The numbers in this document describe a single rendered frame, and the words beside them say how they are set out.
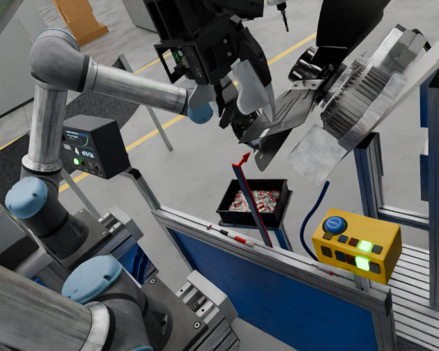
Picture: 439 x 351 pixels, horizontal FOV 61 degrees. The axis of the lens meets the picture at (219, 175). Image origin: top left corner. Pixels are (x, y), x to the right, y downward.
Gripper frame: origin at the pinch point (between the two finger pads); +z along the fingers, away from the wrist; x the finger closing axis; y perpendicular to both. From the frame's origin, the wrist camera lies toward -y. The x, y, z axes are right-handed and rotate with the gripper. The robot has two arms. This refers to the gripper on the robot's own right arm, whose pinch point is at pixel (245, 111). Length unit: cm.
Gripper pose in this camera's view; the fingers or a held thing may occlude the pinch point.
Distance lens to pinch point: 53.6
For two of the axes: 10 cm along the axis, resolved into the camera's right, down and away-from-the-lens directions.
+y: -5.8, 6.6, -4.8
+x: 7.4, 1.8, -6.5
